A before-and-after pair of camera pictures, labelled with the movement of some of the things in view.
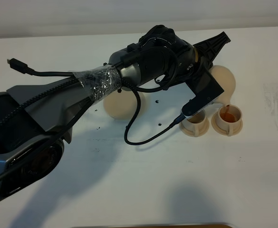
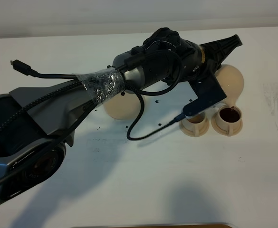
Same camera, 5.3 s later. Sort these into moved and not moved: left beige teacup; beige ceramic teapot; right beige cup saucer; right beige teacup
Moved: beige ceramic teapot
Not moved: right beige cup saucer; right beige teacup; left beige teacup
